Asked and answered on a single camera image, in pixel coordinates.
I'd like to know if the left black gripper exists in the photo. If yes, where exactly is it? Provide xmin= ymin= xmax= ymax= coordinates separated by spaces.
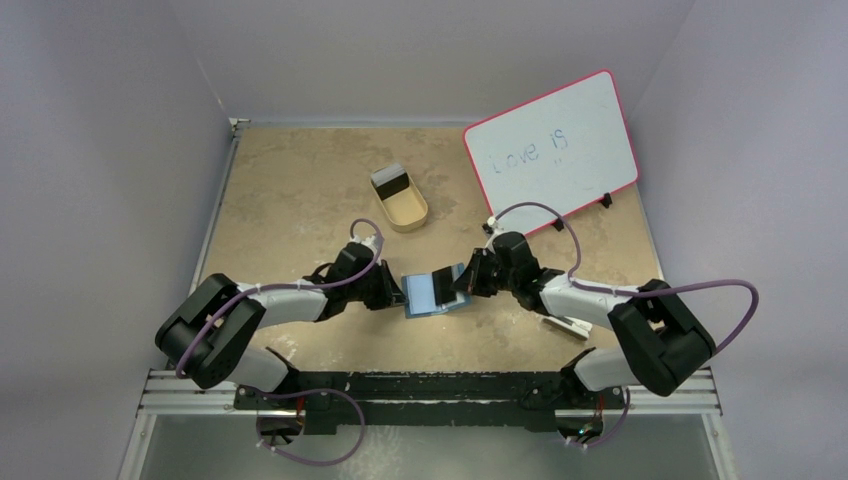
xmin=346 ymin=259 xmax=406 ymax=311

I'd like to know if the black credit card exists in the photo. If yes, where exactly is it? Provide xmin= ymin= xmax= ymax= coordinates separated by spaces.
xmin=431 ymin=263 xmax=471 ymax=313

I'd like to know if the blue card holder wallet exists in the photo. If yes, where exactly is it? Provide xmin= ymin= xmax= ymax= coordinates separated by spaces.
xmin=401 ymin=271 xmax=453 ymax=319

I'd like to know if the tan oval tray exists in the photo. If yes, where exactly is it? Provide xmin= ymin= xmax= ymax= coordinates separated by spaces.
xmin=372 ymin=172 xmax=429 ymax=233

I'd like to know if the credit cards stack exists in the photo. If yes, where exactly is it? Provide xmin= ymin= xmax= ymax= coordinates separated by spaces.
xmin=370 ymin=163 xmax=410 ymax=201

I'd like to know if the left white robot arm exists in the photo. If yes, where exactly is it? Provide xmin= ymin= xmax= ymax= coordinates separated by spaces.
xmin=154 ymin=237 xmax=407 ymax=409

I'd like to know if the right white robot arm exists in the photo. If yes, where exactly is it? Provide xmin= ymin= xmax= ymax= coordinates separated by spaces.
xmin=451 ymin=232 xmax=717 ymax=407

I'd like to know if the white black eraser block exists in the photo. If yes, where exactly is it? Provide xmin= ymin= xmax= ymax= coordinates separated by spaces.
xmin=542 ymin=316 xmax=593 ymax=341

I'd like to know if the pink framed whiteboard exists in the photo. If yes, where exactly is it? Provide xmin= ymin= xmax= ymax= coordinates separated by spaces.
xmin=463 ymin=70 xmax=639 ymax=234

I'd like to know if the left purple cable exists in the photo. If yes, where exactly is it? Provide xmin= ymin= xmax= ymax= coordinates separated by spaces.
xmin=175 ymin=218 xmax=386 ymax=380

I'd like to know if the purple cable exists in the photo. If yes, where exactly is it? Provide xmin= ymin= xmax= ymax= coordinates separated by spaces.
xmin=175 ymin=218 xmax=386 ymax=380
xmin=490 ymin=201 xmax=761 ymax=359

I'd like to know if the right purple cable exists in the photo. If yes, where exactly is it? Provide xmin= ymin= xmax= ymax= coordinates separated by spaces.
xmin=490 ymin=201 xmax=761 ymax=359

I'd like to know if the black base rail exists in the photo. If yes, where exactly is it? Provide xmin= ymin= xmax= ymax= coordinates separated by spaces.
xmin=234 ymin=371 xmax=625 ymax=436

